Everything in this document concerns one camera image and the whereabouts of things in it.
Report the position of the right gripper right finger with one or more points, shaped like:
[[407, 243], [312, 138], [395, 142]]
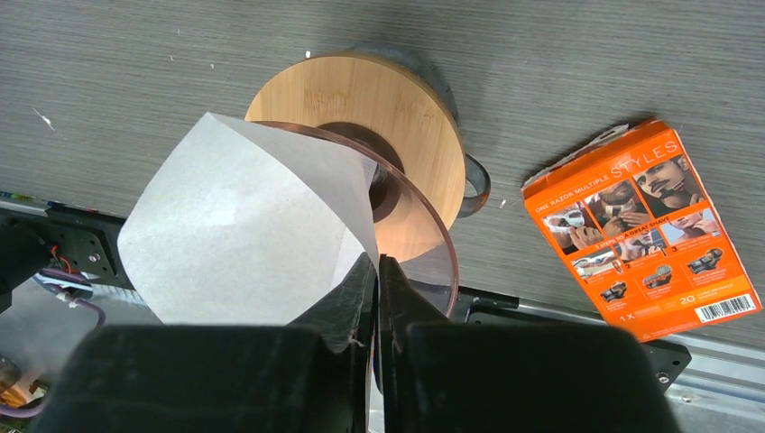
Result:
[[439, 376]]

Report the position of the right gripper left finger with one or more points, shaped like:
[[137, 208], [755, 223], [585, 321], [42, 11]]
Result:
[[310, 375]]

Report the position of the pink transparent plastic dripper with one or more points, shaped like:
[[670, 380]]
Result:
[[407, 227]]

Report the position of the white paper coffee filter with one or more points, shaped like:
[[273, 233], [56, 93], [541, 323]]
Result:
[[247, 224]]

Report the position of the dark glass coffee server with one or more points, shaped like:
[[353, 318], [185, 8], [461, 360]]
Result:
[[420, 65]]

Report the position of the orange razor box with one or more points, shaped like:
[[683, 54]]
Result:
[[630, 218]]

